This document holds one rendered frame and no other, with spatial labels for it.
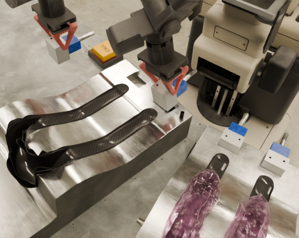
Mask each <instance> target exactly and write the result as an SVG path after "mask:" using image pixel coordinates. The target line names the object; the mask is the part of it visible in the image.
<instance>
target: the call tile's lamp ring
mask: <svg viewBox="0 0 299 238"><path fill-rule="evenodd" d="M89 52H90V53H91V54H92V55H93V56H94V57H96V58H97V59H98V60H99V61H100V62H101V63H102V64H104V63H106V62H108V61H110V60H112V59H114V58H116V57H117V56H114V57H112V58H110V59H108V60H106V61H104V62H103V61H102V60H101V59H99V58H98V57H97V56H96V55H95V54H94V53H93V52H92V49H91V50H89Z"/></svg>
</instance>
